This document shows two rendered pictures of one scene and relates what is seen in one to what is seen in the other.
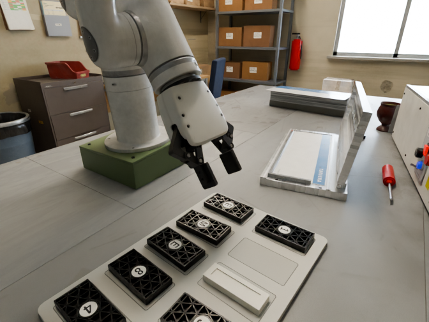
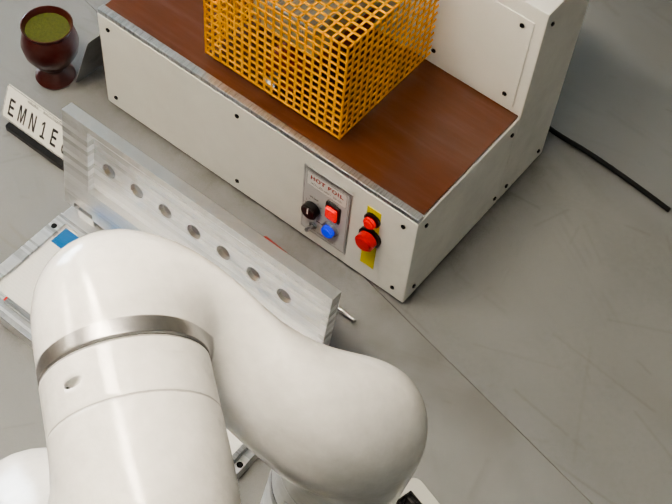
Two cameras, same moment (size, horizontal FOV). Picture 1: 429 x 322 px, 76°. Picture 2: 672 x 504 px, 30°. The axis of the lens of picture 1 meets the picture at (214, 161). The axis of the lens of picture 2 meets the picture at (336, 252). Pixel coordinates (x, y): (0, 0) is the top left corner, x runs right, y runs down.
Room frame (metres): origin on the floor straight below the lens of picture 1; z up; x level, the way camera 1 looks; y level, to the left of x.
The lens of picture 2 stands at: (0.41, 0.47, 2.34)
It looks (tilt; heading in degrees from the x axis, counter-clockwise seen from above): 55 degrees down; 280
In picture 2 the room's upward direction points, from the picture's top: 6 degrees clockwise
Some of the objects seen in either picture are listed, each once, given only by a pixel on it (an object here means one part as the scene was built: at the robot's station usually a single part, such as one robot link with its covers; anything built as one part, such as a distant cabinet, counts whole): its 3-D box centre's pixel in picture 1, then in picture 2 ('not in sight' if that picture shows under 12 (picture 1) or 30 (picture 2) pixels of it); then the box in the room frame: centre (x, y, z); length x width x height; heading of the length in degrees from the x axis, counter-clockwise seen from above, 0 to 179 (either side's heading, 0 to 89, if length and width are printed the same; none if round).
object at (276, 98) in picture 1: (309, 99); not in sight; (1.44, -0.50, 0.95); 0.40 x 0.13 x 0.09; 51
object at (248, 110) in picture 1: (258, 103); not in sight; (1.62, -0.26, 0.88); 1.09 x 0.52 x 0.03; 146
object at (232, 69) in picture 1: (232, 69); not in sight; (4.68, -0.29, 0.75); 0.42 x 0.21 x 0.24; 53
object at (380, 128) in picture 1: (387, 117); (51, 50); (1.07, -0.70, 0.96); 0.09 x 0.09 x 0.11
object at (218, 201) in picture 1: (228, 207); not in sight; (0.50, -0.03, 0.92); 0.10 x 0.05 x 0.01; 51
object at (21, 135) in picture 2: not in sight; (46, 137); (1.04, -0.57, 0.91); 0.13 x 0.04 x 0.03; 157
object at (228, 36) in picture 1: (233, 36); not in sight; (4.68, -0.29, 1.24); 0.42 x 0.21 x 0.27; 55
